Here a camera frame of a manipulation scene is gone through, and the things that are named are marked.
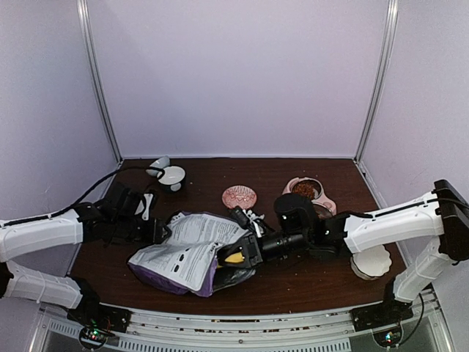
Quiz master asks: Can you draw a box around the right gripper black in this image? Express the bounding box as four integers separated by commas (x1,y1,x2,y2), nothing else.
218,230,311,270

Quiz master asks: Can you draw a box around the yellow plastic scoop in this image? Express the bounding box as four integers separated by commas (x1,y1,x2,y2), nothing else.
217,252,245,268

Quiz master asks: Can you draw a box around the purple pet food bag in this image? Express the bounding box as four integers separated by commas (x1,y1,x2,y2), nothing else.
128,212,256,298

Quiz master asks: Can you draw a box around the brown pet food kibble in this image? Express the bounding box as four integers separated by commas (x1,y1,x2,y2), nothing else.
291,180,335,219

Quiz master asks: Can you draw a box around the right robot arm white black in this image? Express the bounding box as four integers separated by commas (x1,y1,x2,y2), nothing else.
218,180,468,324

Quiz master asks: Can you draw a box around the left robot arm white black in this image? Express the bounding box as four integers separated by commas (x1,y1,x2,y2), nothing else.
1,184,171,326

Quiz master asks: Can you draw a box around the pink double pet feeder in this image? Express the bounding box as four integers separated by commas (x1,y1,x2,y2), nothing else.
281,177,337,221

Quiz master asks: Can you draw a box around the navy white ceramic bowl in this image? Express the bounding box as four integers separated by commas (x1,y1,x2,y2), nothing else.
158,166,186,193

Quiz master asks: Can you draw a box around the red patterned small bowl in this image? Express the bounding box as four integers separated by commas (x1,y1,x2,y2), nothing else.
221,185,257,210

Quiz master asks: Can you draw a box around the pale blue ribbed bowl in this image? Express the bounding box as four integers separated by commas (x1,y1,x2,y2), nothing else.
146,155,171,177

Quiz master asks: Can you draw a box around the front steel feeder bowl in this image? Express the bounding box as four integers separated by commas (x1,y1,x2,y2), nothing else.
313,203,334,219

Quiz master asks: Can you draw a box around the steel feeder bowl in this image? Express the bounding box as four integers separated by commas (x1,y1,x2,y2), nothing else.
291,179,322,201
313,203,334,219

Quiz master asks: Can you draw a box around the rear steel feeder bowl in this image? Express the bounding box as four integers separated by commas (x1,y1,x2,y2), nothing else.
291,179,322,201

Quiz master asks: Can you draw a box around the white scalloped ceramic bowl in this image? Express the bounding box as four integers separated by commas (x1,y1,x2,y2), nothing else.
350,245,392,281

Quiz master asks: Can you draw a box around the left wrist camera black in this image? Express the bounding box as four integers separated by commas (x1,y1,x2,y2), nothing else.
134,191,158,221

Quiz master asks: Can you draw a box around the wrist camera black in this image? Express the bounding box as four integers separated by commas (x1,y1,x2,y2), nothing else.
228,205,276,238
134,191,158,221

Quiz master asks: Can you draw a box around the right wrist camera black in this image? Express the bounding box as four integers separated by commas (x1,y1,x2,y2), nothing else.
228,205,276,238

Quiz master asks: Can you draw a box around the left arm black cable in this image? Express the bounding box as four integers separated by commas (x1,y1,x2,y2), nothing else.
51,166,166,217

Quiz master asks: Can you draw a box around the front aluminium rail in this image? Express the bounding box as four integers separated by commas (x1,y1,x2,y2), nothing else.
36,289,455,352

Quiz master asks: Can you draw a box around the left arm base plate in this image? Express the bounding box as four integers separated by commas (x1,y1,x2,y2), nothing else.
67,301,131,333

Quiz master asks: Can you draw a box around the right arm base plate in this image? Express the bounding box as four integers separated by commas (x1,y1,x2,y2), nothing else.
350,302,413,331

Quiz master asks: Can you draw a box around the left aluminium frame post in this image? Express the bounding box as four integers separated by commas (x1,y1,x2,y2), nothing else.
76,0,122,164

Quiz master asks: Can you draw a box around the aluminium frame post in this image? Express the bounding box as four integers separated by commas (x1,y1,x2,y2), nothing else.
354,0,399,164
76,0,122,164

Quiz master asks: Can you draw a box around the right aluminium frame post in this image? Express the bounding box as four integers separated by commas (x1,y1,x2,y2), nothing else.
354,0,399,164

